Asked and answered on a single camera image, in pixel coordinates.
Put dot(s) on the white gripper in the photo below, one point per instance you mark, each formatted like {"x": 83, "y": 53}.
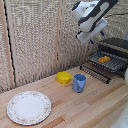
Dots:
{"x": 93, "y": 31}

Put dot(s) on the golden brown bread piece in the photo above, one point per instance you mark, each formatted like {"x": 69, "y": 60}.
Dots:
{"x": 103, "y": 59}

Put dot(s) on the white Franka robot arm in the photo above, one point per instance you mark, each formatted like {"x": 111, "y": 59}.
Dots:
{"x": 90, "y": 11}

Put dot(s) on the black dish rack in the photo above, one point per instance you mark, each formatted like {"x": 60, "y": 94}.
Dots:
{"x": 111, "y": 65}

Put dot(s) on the blue faceted cup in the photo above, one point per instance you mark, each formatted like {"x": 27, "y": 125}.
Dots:
{"x": 79, "y": 83}

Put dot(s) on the yellow bowl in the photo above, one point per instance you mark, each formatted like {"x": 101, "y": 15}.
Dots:
{"x": 64, "y": 77}

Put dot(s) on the white floral rimmed plate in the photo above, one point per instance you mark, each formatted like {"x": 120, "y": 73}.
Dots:
{"x": 29, "y": 107}

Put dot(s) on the wooden screen post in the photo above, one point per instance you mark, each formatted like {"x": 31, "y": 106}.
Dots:
{"x": 58, "y": 40}
{"x": 7, "y": 43}

